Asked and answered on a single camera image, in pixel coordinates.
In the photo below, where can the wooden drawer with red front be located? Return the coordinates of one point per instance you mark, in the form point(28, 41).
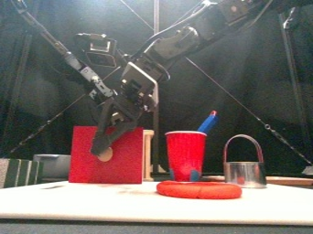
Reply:
point(82, 164)

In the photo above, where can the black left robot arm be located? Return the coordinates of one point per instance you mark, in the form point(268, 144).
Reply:
point(78, 65)

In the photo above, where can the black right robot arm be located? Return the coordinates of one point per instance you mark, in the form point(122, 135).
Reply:
point(212, 27)

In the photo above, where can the flat red dough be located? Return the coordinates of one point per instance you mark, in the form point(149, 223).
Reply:
point(200, 190)

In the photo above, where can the red plastic cup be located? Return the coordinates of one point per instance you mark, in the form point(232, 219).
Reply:
point(185, 152)

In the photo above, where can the blue tape piece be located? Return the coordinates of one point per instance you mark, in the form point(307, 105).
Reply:
point(194, 175)
point(172, 174)

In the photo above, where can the blue plastic spatula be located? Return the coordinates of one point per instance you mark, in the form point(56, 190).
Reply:
point(208, 123)

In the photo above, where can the white cutting board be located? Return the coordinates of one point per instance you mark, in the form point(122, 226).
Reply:
point(102, 204)

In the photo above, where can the vertical metal frame post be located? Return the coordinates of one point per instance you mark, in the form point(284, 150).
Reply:
point(155, 15)

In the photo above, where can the silver frame corner bracket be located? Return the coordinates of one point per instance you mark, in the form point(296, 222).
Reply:
point(309, 170)

